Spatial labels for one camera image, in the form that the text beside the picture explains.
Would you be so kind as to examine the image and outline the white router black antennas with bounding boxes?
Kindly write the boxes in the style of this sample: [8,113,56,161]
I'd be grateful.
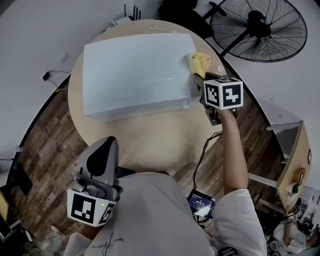
[111,3,142,27]

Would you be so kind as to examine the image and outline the wooden desk white frame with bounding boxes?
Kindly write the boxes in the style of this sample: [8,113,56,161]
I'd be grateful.
[266,119,313,213]

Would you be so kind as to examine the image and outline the clear water bottle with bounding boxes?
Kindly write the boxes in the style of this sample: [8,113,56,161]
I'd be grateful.
[208,64,224,75]

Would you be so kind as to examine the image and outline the person's left forearm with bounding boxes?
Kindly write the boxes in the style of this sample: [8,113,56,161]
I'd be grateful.
[79,224,101,240]

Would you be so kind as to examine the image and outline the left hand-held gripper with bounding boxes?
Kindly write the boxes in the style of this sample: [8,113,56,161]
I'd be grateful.
[66,136,124,228]

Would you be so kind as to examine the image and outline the small black screen device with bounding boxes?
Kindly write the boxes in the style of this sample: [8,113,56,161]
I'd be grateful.
[186,189,216,218]

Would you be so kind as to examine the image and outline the large white board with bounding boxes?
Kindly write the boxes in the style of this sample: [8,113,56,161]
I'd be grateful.
[82,32,205,123]

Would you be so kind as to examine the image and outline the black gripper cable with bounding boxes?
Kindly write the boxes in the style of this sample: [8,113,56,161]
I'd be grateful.
[192,129,224,191]

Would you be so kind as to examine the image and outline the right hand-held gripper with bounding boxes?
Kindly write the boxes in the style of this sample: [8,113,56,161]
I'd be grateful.
[191,71,244,128]

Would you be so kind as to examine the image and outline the black office chair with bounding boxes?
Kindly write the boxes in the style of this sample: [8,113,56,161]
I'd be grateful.
[156,0,227,40]

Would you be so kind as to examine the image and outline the black standing fan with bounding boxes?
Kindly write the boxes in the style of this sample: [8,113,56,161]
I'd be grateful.
[209,0,308,63]

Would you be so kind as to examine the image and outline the black monitor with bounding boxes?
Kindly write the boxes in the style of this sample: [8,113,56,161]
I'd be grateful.
[11,162,33,197]

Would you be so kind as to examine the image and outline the black power adapter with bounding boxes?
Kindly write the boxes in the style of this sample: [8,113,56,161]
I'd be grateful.
[41,70,73,82]

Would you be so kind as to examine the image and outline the person's right forearm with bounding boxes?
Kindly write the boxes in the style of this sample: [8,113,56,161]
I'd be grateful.
[216,108,250,198]

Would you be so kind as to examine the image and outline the person's white shirt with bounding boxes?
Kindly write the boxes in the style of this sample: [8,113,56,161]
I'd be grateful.
[64,171,268,256]

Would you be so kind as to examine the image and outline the person's leg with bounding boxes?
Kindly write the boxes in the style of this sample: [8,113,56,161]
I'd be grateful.
[23,224,68,256]

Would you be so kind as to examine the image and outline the yellow cloth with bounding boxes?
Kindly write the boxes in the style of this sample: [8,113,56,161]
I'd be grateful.
[187,51,211,80]

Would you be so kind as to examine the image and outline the white cable with plug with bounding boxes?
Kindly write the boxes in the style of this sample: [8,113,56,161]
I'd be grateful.
[148,24,178,35]

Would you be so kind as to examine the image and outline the small yellow box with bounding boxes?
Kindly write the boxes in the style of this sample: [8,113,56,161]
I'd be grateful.
[291,167,306,186]

